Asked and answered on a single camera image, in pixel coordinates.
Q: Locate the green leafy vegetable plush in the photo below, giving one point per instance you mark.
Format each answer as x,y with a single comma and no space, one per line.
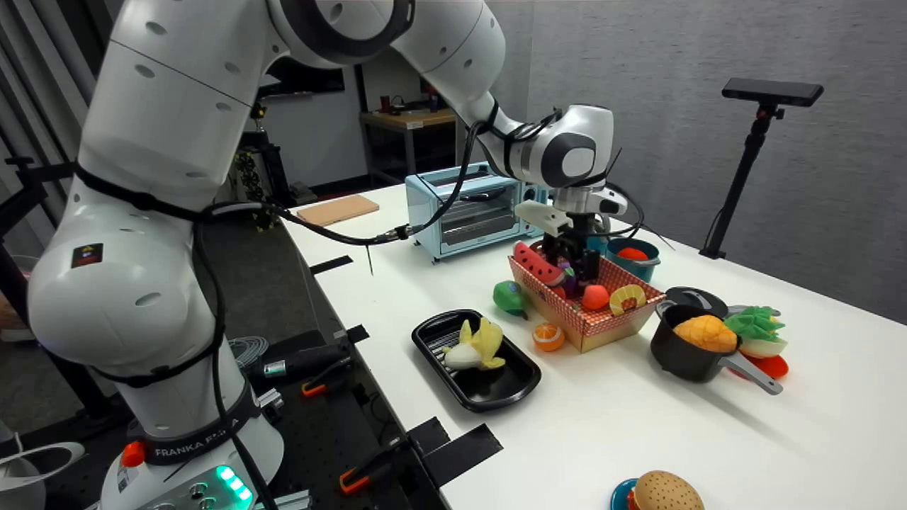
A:
755,328

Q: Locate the orange half toy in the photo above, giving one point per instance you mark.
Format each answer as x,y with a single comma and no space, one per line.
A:
549,338

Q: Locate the burger toy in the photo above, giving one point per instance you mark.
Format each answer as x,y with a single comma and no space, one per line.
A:
667,495

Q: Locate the red tomato toy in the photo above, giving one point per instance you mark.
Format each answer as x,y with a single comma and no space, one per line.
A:
634,254

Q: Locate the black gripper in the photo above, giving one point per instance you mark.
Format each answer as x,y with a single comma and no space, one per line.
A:
575,234

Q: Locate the black camera on tripod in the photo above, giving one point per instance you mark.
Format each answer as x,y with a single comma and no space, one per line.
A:
256,171

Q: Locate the teal toy pot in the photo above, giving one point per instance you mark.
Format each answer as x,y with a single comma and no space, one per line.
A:
638,268

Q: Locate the light blue toaster oven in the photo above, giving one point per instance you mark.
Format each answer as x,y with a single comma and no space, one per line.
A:
454,222

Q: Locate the wooden crate of toy fruit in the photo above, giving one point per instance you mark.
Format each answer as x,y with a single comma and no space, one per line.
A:
586,328

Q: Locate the white round dish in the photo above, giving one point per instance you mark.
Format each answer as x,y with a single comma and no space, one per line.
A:
16,487

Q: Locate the black camera on stand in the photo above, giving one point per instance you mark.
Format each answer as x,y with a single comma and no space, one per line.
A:
770,91

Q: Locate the wooden background desk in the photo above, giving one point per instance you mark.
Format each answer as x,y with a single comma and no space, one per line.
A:
416,120

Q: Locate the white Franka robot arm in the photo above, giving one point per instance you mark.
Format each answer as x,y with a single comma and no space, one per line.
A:
123,285

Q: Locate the purple eggplant toy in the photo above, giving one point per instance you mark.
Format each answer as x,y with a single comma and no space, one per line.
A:
570,281

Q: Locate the watermelon slice plush toy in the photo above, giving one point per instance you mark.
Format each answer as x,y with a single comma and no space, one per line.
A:
535,261

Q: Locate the orange bread plush toy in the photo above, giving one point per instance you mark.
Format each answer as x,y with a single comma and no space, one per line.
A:
705,332

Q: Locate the orange-red ball fruit toy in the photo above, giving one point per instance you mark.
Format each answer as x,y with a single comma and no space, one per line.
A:
593,300

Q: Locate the tan wooden board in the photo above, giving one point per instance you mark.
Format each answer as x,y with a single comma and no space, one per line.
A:
334,212

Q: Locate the yellow banana plush toy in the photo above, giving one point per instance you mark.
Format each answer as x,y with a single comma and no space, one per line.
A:
478,345

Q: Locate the teal small plate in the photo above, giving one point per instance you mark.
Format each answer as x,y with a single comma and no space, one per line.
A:
619,496

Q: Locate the peach half toy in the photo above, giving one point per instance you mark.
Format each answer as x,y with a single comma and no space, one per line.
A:
627,300

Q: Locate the orange black clamp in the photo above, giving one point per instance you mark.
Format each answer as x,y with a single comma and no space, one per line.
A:
314,390
352,482

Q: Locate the black teal hand tool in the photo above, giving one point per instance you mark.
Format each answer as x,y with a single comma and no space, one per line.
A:
303,359

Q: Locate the black oven tray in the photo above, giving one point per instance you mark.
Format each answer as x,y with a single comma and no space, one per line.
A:
491,387

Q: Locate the red plush toy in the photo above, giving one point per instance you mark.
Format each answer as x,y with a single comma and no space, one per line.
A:
772,368

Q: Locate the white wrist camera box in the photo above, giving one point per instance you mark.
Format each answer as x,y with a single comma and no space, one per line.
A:
543,220

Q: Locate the green fruit toy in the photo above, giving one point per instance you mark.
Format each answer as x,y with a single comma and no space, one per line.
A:
509,300

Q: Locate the black toy pot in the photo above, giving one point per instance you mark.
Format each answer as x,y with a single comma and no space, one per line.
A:
682,360

